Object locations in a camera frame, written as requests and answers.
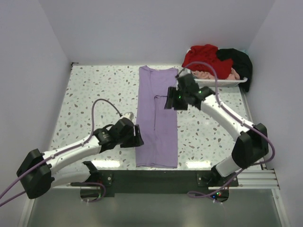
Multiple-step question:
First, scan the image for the red t shirt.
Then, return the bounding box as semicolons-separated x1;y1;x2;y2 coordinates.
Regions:
182;44;233;79

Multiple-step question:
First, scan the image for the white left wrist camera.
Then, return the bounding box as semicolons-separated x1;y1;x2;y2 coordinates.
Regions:
120;112;134;121

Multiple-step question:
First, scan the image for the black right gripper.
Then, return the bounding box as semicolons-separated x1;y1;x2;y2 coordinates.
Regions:
165;86;189;110

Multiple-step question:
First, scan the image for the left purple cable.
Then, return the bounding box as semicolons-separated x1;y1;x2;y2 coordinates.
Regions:
0;98;124;206

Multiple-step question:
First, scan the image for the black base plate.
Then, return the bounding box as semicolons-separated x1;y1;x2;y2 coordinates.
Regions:
71;170;239;199

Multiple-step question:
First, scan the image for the purple cable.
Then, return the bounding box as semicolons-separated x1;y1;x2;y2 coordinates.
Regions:
0;98;124;206
175;61;276;198

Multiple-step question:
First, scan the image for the pink t shirt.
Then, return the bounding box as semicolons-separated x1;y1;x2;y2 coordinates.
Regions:
192;68;240;80

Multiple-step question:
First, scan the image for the white laundry basket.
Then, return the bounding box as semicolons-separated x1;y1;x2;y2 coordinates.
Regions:
187;61;247;87

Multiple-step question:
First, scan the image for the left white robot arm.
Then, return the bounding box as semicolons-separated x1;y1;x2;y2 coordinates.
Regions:
17;117;144;199

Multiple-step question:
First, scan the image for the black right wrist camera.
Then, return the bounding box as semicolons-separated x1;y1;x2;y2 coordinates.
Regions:
177;74;199;92

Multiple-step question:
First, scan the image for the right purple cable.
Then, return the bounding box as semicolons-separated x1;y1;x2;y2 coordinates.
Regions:
175;61;276;198

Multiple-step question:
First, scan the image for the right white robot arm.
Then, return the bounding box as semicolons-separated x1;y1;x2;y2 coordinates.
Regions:
165;87;268;186

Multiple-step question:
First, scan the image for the lilac t shirt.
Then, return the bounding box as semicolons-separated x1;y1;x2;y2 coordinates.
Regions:
135;66;178;168

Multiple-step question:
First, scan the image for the black t shirt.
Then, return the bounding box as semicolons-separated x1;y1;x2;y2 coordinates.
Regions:
216;48;253;93

